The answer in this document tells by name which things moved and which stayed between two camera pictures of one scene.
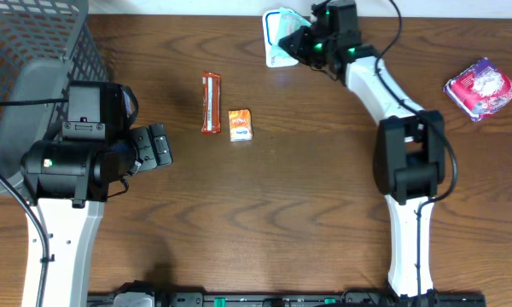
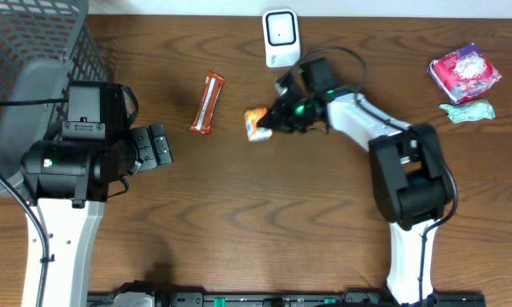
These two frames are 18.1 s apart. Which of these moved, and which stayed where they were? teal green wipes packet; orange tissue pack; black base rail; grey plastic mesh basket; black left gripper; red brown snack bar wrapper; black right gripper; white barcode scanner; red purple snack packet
Moved: red brown snack bar wrapper; teal green wipes packet; red purple snack packet; orange tissue pack; black right gripper
Stayed: white barcode scanner; black base rail; grey plastic mesh basket; black left gripper
